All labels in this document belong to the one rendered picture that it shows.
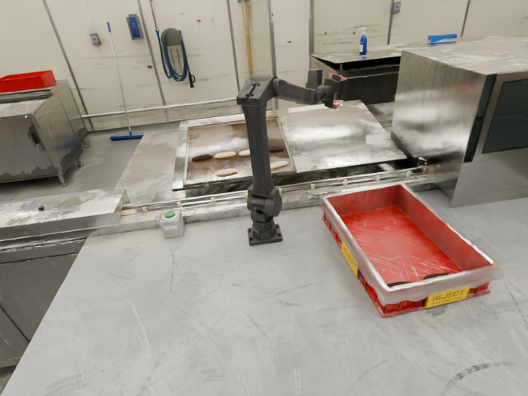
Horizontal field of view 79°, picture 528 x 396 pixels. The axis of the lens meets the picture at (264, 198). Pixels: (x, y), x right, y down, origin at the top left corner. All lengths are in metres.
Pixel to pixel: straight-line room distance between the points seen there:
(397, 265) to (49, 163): 3.47
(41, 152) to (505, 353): 3.77
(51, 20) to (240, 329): 4.80
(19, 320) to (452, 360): 1.69
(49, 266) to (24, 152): 2.49
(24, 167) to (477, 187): 3.81
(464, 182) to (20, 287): 1.80
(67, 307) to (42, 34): 4.50
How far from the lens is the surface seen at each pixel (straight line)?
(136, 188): 1.67
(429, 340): 0.94
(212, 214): 1.28
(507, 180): 1.48
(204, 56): 4.90
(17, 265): 1.64
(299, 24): 4.66
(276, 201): 1.07
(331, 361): 0.86
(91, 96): 5.32
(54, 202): 1.56
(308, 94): 1.28
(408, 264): 1.10
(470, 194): 1.41
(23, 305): 1.80
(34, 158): 3.96
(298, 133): 1.70
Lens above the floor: 1.56
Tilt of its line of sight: 32 degrees down
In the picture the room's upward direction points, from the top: 6 degrees counter-clockwise
